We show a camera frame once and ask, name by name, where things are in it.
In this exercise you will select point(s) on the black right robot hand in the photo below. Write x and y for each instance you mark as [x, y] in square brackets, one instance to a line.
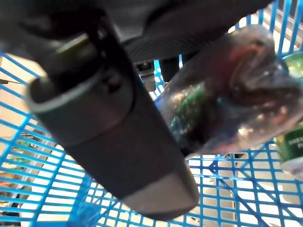
[106, 130]

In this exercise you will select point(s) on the blue plastic shopping basket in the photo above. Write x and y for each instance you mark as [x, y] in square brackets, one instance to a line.
[214, 166]

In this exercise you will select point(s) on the small Pepsi cola bottle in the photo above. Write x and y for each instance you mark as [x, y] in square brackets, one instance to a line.
[225, 94]

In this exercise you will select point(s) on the green soda can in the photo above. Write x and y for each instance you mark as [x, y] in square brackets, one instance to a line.
[291, 146]

